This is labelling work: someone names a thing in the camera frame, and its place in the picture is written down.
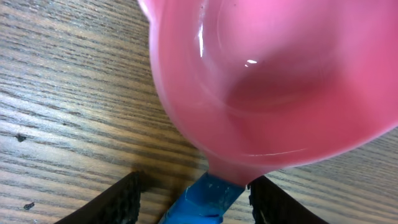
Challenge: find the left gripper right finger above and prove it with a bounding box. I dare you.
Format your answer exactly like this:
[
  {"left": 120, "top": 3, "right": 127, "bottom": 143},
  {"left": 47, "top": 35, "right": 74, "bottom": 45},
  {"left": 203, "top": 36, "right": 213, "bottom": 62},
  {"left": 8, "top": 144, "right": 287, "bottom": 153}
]
[{"left": 248, "top": 176, "right": 328, "bottom": 224}]

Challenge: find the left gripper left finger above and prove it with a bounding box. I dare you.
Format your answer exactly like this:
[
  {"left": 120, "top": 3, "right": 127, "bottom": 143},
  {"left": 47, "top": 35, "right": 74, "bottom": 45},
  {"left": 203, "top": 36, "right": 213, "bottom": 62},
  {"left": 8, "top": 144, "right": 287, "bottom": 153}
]
[{"left": 56, "top": 172, "right": 142, "bottom": 224}]

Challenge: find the pink scoop blue handle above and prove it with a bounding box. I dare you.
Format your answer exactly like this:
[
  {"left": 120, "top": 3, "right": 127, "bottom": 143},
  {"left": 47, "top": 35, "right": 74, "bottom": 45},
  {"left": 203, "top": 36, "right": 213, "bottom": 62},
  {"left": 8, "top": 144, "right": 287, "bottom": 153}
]
[{"left": 139, "top": 0, "right": 397, "bottom": 223}]

